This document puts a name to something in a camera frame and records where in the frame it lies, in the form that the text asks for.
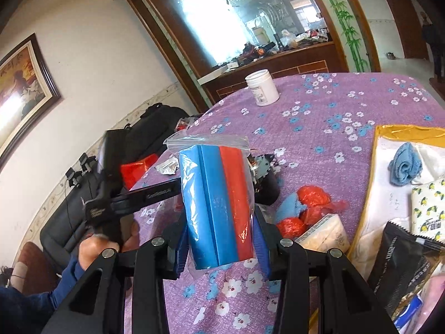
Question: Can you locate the lemon print tissue pack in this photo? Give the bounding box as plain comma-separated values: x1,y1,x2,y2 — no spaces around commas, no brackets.
411,178,445,242

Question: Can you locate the white labelled tissue pack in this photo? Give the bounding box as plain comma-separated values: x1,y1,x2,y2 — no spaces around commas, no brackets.
295,214,350,251

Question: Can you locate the framed wall picture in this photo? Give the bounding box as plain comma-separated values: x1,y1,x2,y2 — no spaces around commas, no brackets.
0,33,62,169

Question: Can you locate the pink tissue pack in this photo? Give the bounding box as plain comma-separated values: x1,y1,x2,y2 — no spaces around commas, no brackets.
415,278,444,324

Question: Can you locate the white plastic jar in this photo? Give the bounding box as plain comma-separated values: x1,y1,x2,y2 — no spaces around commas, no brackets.
245,70,280,107

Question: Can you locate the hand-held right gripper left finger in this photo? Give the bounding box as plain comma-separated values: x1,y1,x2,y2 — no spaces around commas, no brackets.
42,212,189,334

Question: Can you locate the black cup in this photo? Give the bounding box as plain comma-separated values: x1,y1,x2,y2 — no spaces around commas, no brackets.
249,153,280,206

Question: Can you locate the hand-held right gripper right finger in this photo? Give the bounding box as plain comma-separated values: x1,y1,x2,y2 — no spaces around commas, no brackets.
253,205,400,334

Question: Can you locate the rolled blue cloth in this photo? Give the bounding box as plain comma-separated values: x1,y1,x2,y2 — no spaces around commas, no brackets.
389,143,424,186

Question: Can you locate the yellow taped cardboard box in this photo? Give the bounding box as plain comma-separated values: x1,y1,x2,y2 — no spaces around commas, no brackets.
348,124,445,334

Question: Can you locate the etched glass partition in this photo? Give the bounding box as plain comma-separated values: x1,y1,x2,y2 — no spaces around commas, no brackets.
118,0,381,112

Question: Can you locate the crumpled white cloth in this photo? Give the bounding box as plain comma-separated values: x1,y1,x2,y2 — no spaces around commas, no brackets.
414,144,445,185

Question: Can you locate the white red plastic wrapper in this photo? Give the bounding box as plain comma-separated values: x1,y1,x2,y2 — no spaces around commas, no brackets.
175,116,200,133

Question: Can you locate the person's left hand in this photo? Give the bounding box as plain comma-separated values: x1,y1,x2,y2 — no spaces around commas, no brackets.
78,221,140,272

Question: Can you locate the silver foil wrapper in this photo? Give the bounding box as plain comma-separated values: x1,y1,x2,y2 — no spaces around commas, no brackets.
155,158,179,175

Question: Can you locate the zip bag of sponges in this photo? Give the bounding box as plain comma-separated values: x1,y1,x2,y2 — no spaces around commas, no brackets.
163,135,258,271

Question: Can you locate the brown leather stool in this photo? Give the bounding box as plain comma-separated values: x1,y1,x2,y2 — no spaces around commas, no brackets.
14,242,68,296

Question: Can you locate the brown wooden door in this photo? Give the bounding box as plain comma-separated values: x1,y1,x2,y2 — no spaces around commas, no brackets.
377,0,428,60

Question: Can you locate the wooden cabinet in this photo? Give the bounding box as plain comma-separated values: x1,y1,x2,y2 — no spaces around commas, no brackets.
198,40,348,108

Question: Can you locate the black sofa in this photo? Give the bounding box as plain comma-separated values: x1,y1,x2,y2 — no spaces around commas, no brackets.
40,111,190,272

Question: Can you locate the person's left forearm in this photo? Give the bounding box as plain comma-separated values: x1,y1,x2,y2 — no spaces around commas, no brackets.
0,256,89,334

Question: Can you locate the black packet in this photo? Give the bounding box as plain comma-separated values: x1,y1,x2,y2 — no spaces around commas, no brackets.
368,221,442,317

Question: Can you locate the large red plastic bag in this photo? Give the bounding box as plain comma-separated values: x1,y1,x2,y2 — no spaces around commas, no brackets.
120,154,159,190

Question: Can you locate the black bag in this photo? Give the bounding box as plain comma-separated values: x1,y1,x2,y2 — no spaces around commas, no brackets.
139,104,190,138

